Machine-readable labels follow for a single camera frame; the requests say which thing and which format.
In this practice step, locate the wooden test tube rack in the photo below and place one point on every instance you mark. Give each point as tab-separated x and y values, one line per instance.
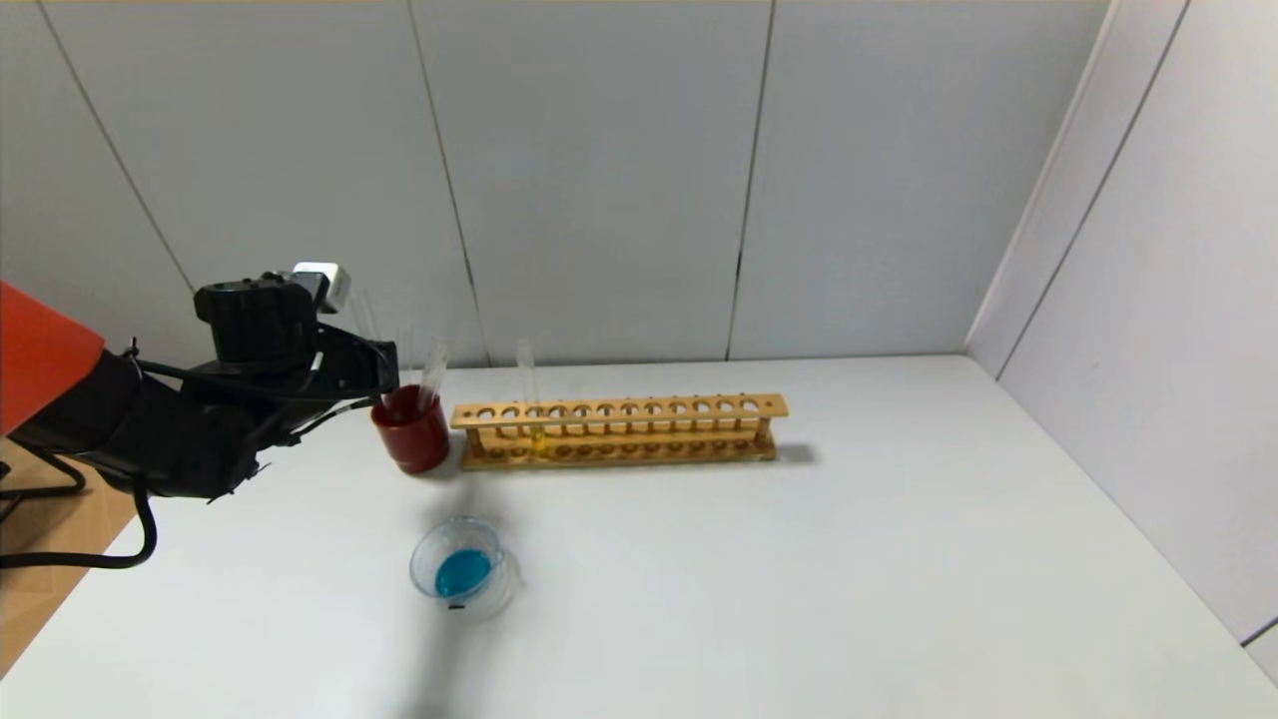
619	410

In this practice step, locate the black metal stand leg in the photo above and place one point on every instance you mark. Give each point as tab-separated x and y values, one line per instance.
40	492

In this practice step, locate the test tube with blue pigment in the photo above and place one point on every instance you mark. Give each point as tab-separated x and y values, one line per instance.
365	315

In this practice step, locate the clear glass beaker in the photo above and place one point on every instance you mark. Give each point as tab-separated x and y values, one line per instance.
464	574

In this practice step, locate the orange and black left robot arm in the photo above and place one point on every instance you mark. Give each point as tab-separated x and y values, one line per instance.
150	439

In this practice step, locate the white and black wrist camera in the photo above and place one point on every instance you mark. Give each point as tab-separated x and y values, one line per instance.
324	285

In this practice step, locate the empty glass test tube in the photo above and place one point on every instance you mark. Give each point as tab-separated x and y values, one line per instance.
406	364
433	374

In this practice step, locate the test tube with yellow pigment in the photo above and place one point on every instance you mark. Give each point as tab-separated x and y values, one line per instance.
528	384

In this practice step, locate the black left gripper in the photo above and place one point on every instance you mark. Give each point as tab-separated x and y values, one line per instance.
381	366

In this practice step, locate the dark red cup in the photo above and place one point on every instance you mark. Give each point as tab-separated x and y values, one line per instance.
411	439

